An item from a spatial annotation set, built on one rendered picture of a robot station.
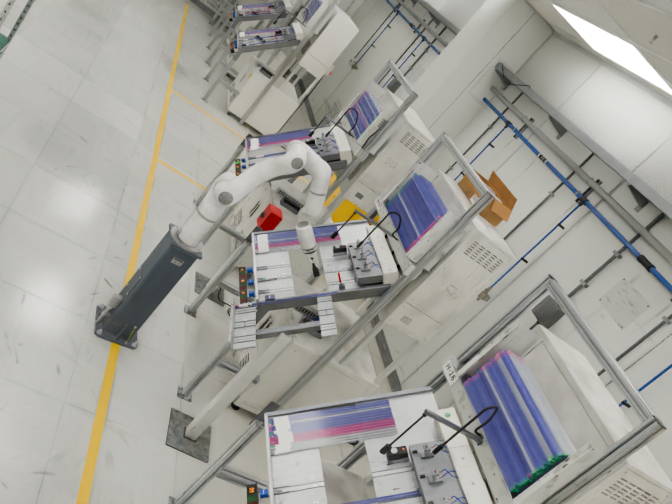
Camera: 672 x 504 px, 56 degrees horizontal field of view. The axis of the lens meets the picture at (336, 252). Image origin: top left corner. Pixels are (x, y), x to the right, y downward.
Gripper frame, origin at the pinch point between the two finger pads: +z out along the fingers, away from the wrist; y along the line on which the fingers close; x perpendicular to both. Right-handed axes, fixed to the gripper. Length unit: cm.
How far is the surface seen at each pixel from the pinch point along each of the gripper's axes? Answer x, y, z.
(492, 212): -104, 12, -2
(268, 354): 31, -53, 2
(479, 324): -107, 70, 135
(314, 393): 19, -21, 69
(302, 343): 16.9, -18.4, 31.4
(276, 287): 22.2, -8.1, -2.4
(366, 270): -26.5, -12.1, -1.7
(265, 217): 25, 81, 5
